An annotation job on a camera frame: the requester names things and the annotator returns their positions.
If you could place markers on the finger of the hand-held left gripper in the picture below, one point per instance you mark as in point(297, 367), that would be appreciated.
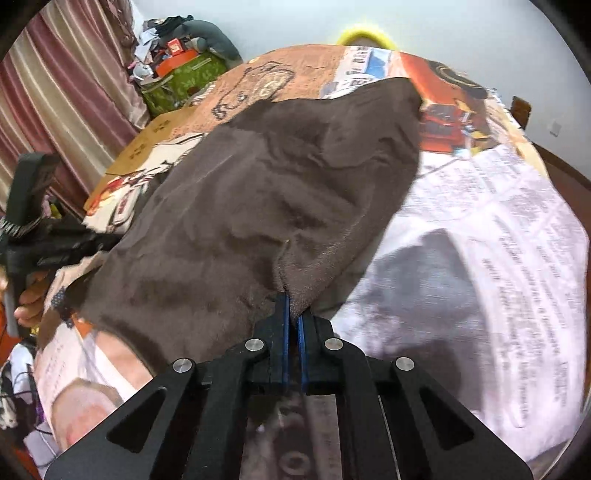
point(99, 244)

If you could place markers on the small red box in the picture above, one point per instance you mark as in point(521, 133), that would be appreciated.
point(174, 45)

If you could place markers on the striped pink curtain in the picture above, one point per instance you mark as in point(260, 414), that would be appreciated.
point(69, 92)

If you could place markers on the wooden bed post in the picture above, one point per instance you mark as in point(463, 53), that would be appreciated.
point(521, 110)

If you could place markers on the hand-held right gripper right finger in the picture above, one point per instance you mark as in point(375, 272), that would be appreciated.
point(307, 341)

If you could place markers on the person's left hand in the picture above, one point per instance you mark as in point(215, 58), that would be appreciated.
point(32, 304)

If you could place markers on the yellow foam tube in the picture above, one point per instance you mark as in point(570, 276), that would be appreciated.
point(364, 34)

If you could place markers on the yellow folded mat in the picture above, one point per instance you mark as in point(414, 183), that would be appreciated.
point(147, 138)

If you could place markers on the pile of clothes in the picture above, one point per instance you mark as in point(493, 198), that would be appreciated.
point(143, 55)

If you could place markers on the orange box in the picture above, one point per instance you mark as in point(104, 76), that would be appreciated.
point(178, 62)

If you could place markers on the brown shirt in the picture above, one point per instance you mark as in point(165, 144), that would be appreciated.
point(231, 207)

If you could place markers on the green patterned box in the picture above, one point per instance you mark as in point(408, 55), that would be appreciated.
point(184, 83)

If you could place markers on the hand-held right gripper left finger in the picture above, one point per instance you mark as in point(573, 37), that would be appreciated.
point(281, 332)

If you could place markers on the white patterned cloth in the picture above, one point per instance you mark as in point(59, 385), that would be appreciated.
point(18, 369)

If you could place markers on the white wall socket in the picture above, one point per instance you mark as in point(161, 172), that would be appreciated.
point(555, 128)

